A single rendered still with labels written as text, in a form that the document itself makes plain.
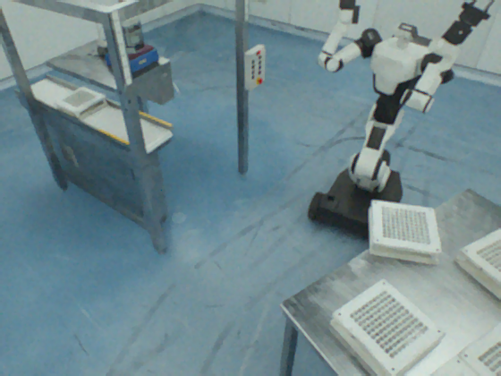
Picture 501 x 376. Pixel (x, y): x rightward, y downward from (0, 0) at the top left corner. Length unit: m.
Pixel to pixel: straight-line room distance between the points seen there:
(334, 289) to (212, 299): 1.08
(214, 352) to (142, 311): 0.50
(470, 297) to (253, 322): 1.16
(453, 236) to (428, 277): 0.26
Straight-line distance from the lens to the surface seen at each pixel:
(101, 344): 2.49
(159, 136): 2.37
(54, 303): 2.74
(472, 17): 2.14
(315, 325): 1.51
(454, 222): 1.98
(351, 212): 2.78
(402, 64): 2.37
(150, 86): 2.24
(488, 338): 1.58
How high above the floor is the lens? 2.12
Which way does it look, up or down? 39 degrees down
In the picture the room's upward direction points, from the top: 5 degrees counter-clockwise
